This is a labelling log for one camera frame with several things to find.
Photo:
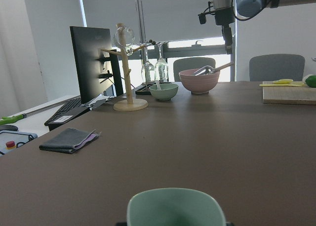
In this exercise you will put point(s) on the pink bowl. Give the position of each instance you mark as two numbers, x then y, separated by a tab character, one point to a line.
200	81

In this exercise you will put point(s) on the grey chair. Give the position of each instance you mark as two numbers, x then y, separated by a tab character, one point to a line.
191	63
276	66

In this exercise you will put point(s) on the wine glass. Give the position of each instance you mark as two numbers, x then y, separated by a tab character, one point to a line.
161	66
148	70

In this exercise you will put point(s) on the green bowl with spoon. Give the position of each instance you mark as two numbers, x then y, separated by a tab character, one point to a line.
166	92

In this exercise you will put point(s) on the black computer mouse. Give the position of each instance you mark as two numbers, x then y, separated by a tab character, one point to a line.
8	127

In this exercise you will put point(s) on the green handled tool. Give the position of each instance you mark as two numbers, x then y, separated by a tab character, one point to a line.
12	119

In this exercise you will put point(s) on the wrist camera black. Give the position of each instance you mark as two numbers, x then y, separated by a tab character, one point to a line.
202	17

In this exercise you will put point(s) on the black monitor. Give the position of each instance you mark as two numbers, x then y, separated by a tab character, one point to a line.
97	70

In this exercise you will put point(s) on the folded grey cloth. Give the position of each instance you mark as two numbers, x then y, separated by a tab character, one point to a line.
69	141

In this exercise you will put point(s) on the wooden mug tree stand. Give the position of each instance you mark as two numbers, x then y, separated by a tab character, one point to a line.
130	103

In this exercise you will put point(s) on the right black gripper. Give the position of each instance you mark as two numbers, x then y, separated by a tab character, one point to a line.
224	17

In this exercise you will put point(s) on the black keyboard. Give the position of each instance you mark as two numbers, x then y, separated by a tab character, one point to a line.
70	110

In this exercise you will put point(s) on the green cup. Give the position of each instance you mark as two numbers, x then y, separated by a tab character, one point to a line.
174	207

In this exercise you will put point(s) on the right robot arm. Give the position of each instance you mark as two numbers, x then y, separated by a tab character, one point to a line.
247	9

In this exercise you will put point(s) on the green lime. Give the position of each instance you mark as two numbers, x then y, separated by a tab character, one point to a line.
310	81

